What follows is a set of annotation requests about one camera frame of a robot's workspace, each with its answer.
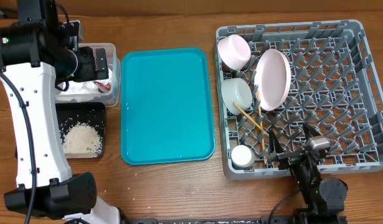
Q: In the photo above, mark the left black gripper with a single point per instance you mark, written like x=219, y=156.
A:
x=89, y=72

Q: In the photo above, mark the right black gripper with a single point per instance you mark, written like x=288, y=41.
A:
x=274, y=150

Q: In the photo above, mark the white paper wrapper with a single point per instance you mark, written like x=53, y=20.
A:
x=89, y=87

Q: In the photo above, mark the white cup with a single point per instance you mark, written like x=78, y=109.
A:
x=242, y=157

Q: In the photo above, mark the wooden chopstick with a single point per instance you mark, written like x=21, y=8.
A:
x=261, y=124
x=250, y=119

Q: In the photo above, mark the pile of white rice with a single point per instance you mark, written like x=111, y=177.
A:
x=82, y=138

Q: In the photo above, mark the large white plate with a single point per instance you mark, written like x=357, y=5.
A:
x=273, y=77

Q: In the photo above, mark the grey shallow bowl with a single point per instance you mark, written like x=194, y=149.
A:
x=236, y=90

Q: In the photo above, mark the pink bowl with rice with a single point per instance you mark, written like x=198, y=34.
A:
x=234, y=51

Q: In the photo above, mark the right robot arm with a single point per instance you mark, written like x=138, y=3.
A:
x=324, y=197

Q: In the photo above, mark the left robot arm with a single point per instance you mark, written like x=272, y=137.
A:
x=37, y=54

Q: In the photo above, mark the clear plastic bin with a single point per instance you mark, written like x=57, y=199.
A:
x=108, y=99

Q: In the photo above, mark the black rectangular tray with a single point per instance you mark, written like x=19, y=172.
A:
x=83, y=110

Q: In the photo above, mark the grey plastic dish rack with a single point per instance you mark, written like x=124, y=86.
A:
x=334, y=87

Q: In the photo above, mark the teal serving tray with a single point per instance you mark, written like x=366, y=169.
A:
x=166, y=107

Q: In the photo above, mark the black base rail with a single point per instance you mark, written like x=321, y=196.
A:
x=262, y=220

